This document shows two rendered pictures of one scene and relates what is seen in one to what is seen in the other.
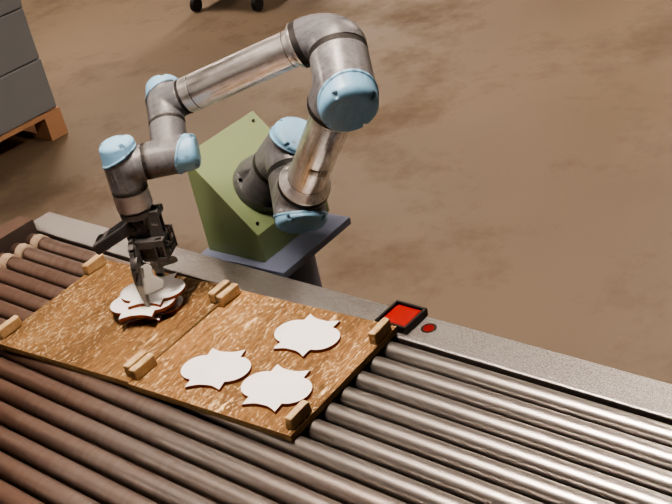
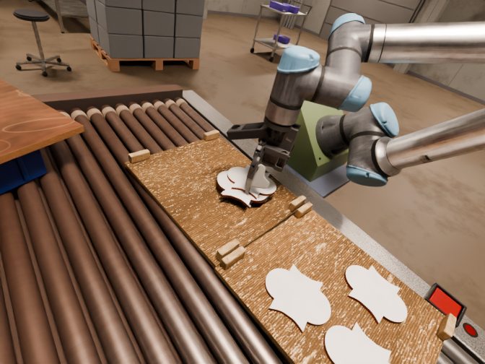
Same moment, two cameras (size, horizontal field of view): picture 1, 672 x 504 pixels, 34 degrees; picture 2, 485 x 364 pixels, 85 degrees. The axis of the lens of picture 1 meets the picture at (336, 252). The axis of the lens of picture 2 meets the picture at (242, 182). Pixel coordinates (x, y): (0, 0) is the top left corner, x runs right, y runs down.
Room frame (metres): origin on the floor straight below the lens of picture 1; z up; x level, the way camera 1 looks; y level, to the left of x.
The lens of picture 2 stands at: (1.49, 0.47, 1.44)
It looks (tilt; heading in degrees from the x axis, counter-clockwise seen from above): 39 degrees down; 356
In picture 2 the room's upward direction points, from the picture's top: 16 degrees clockwise
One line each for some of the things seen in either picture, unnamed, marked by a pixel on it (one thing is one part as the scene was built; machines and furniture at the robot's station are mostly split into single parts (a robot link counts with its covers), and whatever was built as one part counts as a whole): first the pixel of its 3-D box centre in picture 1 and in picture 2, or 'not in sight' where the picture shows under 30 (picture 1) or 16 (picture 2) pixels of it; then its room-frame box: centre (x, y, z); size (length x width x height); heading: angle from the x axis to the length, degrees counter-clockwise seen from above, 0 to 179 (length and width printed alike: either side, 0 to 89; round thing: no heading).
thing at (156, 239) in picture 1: (147, 233); (275, 142); (2.07, 0.37, 1.12); 0.09 x 0.08 x 0.12; 74
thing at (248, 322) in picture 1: (262, 357); (334, 296); (1.81, 0.19, 0.93); 0.41 x 0.35 x 0.02; 49
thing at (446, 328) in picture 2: (380, 330); (447, 326); (1.78, -0.05, 0.95); 0.06 x 0.02 x 0.03; 139
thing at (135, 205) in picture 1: (133, 199); (282, 110); (2.08, 0.38, 1.20); 0.08 x 0.08 x 0.05
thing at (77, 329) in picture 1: (116, 317); (216, 185); (2.08, 0.50, 0.93); 0.41 x 0.35 x 0.02; 50
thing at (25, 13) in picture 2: not in sight; (35, 42); (4.47, 2.83, 0.28); 0.52 x 0.50 x 0.56; 52
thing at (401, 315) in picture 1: (401, 317); (443, 305); (1.85, -0.10, 0.92); 0.06 x 0.06 x 0.01; 45
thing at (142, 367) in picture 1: (143, 366); (233, 257); (1.83, 0.42, 0.95); 0.06 x 0.02 x 0.03; 139
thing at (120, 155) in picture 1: (124, 165); (295, 77); (2.07, 0.38, 1.27); 0.09 x 0.08 x 0.11; 88
